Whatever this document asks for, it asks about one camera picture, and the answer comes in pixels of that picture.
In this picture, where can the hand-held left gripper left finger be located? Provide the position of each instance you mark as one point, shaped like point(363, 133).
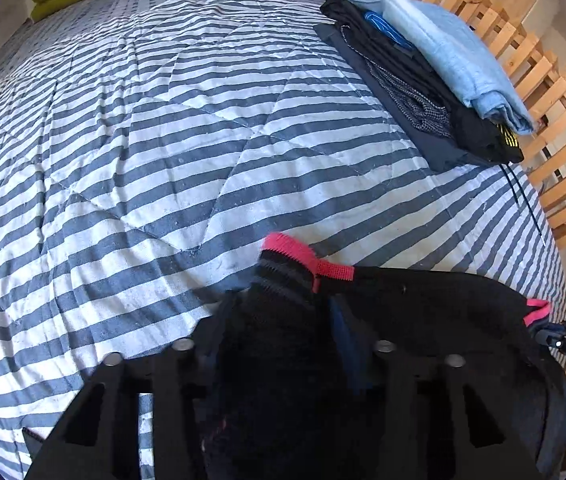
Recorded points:
point(185, 375)

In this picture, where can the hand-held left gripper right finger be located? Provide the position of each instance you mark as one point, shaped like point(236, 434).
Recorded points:
point(345, 345)

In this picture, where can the black pants with pink waistband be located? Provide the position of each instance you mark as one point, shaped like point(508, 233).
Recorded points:
point(463, 305)

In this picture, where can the blue white striped quilt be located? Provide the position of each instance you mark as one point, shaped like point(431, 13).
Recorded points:
point(163, 160)

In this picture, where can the dark navy folded garment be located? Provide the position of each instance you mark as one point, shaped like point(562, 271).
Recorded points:
point(428, 145)

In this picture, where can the stack of folded black clothes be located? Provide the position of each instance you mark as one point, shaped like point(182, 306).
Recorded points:
point(473, 130)

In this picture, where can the grey speckled folded garment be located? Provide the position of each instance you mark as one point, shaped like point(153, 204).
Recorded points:
point(413, 100)

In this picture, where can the light blue folded cloth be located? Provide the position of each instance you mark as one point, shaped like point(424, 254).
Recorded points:
point(443, 45)

